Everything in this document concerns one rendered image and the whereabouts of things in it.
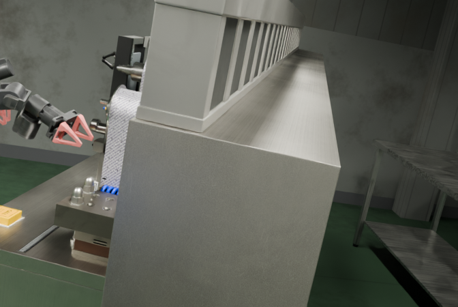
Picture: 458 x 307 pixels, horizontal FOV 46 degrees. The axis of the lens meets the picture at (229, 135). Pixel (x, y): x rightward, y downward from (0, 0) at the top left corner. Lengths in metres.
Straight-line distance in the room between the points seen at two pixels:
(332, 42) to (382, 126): 0.96
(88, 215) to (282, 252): 0.86
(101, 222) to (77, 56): 3.52
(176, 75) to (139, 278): 0.26
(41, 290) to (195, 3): 1.03
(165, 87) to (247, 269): 0.24
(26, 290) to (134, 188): 0.90
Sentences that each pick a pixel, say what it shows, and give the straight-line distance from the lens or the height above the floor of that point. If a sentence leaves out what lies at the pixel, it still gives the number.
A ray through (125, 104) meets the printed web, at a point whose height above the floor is 1.28.
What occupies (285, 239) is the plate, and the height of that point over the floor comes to 1.34.
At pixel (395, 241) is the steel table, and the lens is 4.15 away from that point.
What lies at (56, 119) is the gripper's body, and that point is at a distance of 1.57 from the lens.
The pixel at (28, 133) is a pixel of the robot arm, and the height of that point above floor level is 1.14.
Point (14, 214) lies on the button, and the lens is 1.65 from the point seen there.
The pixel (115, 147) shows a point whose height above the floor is 1.15.
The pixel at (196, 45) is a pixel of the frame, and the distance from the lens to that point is 0.62.
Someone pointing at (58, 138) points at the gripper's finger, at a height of 1.15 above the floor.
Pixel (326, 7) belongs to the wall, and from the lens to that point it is 5.04.
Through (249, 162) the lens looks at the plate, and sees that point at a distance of 0.62.
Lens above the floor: 1.58
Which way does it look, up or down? 12 degrees down
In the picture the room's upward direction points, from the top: 11 degrees clockwise
